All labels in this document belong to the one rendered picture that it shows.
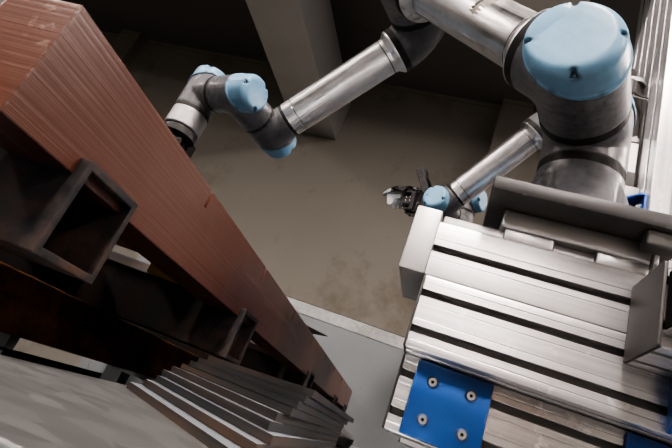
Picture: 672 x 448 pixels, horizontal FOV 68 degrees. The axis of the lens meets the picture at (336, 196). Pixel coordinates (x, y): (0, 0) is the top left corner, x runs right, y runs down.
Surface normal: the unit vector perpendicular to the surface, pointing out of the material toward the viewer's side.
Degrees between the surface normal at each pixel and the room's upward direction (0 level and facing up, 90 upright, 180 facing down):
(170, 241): 90
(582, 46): 95
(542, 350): 90
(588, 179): 72
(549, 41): 95
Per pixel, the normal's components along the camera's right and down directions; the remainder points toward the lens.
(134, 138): 0.93, 0.27
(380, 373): -0.11, -0.45
